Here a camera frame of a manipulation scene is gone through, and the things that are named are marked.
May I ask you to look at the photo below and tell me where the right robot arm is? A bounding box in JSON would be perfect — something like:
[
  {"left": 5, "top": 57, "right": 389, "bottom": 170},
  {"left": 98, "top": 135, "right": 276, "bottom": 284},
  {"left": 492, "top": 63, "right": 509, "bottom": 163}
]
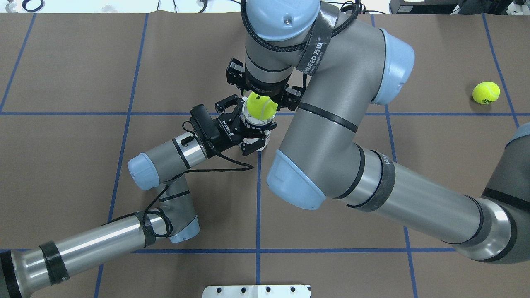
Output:
[{"left": 240, "top": 0, "right": 529, "bottom": 264}]

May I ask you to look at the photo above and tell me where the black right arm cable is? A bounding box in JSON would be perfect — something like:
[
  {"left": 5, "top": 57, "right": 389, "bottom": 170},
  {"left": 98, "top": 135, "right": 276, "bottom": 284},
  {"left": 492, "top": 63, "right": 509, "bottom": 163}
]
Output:
[{"left": 240, "top": 0, "right": 365, "bottom": 54}]

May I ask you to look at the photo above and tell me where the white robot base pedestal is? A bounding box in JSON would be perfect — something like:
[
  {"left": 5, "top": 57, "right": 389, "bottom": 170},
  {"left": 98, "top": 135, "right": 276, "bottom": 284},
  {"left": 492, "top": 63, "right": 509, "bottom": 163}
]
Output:
[{"left": 202, "top": 284, "right": 312, "bottom": 298}]

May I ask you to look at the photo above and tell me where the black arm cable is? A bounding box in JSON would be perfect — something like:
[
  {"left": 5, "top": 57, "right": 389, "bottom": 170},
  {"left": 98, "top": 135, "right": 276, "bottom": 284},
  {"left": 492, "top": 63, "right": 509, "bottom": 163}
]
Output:
[
  {"left": 141, "top": 121, "right": 254, "bottom": 238},
  {"left": 240, "top": 0, "right": 365, "bottom": 54}
]

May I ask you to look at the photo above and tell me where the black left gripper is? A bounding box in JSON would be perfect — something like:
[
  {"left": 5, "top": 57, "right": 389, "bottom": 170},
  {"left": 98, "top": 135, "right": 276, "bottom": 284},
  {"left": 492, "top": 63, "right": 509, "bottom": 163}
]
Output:
[{"left": 207, "top": 94, "right": 277, "bottom": 157}]

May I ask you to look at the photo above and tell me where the white tennis ball can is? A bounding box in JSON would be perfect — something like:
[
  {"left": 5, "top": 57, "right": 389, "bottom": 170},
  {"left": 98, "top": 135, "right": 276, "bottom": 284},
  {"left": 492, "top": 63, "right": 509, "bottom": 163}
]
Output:
[{"left": 240, "top": 92, "right": 278, "bottom": 151}]

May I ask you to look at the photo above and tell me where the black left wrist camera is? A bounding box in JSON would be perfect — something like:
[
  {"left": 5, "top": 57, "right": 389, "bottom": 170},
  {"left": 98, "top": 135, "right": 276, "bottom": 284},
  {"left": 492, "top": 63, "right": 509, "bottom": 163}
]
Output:
[{"left": 190, "top": 104, "right": 220, "bottom": 151}]

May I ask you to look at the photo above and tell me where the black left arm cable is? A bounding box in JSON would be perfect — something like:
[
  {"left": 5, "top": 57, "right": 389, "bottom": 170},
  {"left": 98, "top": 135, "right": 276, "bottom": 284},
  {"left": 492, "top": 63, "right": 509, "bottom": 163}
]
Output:
[{"left": 141, "top": 121, "right": 254, "bottom": 238}]

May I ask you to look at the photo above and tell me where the yellow tennis ball number three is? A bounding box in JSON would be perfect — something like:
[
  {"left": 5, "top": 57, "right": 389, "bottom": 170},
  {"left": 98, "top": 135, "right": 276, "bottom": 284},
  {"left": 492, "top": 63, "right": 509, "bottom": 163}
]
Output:
[{"left": 246, "top": 92, "right": 278, "bottom": 120}]

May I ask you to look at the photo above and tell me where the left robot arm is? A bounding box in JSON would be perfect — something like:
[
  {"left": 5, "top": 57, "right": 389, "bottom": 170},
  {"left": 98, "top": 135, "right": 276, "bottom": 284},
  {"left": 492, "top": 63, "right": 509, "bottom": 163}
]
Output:
[{"left": 1, "top": 110, "right": 190, "bottom": 298}]

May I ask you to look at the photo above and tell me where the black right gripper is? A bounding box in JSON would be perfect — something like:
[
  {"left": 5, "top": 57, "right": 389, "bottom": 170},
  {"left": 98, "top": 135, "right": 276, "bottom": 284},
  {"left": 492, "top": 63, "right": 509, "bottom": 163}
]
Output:
[{"left": 226, "top": 58, "right": 303, "bottom": 111}]

